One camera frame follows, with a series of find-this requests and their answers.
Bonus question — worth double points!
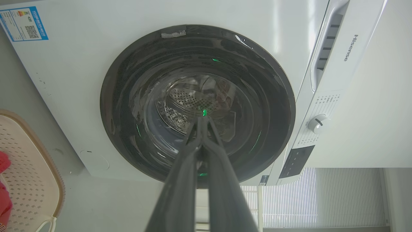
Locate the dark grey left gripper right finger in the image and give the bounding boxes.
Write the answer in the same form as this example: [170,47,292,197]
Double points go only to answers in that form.
[202,116,259,232]

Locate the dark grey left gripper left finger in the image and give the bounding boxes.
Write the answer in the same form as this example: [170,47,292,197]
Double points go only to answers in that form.
[145,116,204,232]

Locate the beige perforated laundry basket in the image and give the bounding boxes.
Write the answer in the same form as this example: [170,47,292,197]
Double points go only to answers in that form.
[0,109,66,232]

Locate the white window blind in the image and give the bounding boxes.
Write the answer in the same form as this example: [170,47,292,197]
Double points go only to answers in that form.
[239,168,388,228]

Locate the round dark washing machine door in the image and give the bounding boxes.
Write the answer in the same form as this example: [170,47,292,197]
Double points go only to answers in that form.
[100,24,296,189]

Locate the white washing machine dial knob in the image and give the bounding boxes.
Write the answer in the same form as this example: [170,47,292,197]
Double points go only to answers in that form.
[308,114,331,135]

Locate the white Hisense washing machine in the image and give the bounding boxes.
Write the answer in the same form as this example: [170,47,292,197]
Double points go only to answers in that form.
[0,0,388,187]

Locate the grey tape strip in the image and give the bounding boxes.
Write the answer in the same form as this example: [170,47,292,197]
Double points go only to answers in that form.
[161,30,187,39]

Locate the red clothing item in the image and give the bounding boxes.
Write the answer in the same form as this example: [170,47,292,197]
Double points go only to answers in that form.
[0,151,13,227]

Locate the blue energy label sticker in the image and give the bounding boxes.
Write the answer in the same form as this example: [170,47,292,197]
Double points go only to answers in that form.
[0,6,49,42]

